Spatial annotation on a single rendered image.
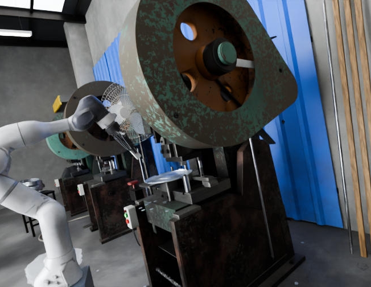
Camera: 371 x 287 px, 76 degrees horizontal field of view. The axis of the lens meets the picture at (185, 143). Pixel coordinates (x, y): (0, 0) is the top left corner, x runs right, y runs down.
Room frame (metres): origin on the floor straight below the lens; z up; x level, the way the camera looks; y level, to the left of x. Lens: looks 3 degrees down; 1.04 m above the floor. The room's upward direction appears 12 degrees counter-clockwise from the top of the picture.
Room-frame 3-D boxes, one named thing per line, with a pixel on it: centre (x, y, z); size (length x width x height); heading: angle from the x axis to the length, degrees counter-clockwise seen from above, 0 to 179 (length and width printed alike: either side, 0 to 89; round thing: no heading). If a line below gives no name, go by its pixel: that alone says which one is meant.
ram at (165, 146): (1.47, 0.07, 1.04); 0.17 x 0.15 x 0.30; 125
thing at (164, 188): (1.40, 0.18, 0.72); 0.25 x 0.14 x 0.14; 125
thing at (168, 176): (1.42, 0.14, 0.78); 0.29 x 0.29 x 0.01
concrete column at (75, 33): (6.27, 2.19, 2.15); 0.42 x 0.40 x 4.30; 125
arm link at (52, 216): (1.07, 0.66, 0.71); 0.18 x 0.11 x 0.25; 35
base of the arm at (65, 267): (1.09, 0.72, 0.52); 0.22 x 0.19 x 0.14; 106
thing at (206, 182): (1.36, -0.06, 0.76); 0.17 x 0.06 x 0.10; 35
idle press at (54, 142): (4.54, 1.78, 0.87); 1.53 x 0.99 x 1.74; 128
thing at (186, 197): (1.49, 0.03, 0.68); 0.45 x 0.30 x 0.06; 35
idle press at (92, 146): (3.12, 0.72, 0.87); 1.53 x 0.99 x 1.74; 123
